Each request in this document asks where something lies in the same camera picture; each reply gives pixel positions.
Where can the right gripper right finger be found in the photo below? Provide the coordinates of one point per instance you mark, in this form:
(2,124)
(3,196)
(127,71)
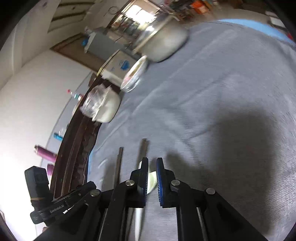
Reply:
(168,186)

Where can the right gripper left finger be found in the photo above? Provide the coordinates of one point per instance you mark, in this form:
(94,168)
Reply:
(139,188)

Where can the dark chopstick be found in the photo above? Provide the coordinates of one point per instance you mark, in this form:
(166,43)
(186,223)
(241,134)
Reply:
(117,167)
(143,150)

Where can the dark carved wooden sideboard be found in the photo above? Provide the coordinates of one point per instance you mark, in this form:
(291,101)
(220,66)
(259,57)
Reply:
(71,165)

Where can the purple thermos bottle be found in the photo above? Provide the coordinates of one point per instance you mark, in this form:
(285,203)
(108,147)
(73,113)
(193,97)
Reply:
(45,154)

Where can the blue water bottle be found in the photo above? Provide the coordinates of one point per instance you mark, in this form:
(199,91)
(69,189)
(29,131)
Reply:
(58,137)

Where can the grey table cloth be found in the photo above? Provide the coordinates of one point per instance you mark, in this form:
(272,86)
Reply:
(220,113)

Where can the white bowl with plastic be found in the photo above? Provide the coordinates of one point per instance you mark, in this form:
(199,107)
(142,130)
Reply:
(101,104)

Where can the patterned bowl with food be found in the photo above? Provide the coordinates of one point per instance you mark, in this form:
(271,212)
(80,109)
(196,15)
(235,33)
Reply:
(132,78)

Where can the plastic water bottle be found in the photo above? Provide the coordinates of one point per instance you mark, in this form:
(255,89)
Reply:
(77,96)

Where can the white chest freezer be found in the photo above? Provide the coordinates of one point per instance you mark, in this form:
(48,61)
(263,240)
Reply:
(116,67)

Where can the grey refrigerator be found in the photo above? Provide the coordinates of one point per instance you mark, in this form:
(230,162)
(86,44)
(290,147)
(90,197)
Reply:
(102,42)

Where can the aluminium pot with lid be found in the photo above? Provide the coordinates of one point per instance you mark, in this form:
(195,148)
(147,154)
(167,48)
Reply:
(161,38)

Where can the wall clock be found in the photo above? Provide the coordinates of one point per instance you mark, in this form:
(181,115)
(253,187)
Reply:
(113,10)

